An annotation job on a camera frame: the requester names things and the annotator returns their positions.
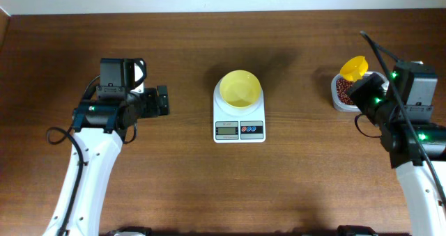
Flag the clear plastic food container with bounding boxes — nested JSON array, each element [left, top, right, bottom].
[[330, 71, 389, 113]]

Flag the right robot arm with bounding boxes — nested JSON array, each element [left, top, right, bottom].
[[347, 61, 445, 235]]

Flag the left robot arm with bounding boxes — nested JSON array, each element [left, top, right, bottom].
[[45, 58, 170, 235]]

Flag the red adzuki beans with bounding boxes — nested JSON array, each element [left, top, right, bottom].
[[336, 77, 353, 105]]

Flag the white digital kitchen scale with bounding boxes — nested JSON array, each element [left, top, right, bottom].
[[213, 80, 266, 143]]

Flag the pale yellow plastic bowl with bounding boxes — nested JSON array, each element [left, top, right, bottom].
[[219, 70, 261, 109]]

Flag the yellow plastic measuring scoop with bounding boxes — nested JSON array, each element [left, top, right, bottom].
[[339, 56, 369, 82]]

